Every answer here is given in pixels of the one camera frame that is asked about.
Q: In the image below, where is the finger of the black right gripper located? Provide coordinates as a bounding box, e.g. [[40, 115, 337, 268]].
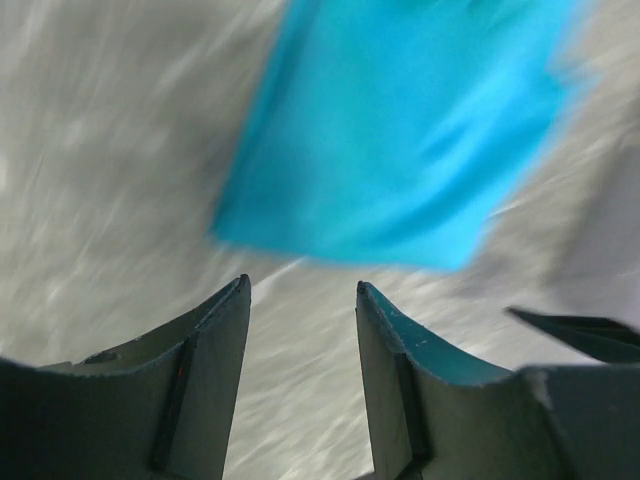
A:
[[505, 306, 639, 361]]

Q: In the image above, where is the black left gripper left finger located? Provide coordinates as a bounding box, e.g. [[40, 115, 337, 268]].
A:
[[1, 275, 251, 479]]

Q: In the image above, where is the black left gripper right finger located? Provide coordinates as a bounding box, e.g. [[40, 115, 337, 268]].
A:
[[356, 282, 639, 479]]

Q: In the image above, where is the teal t shirt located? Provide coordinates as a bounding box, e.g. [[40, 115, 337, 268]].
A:
[[212, 1, 590, 271]]

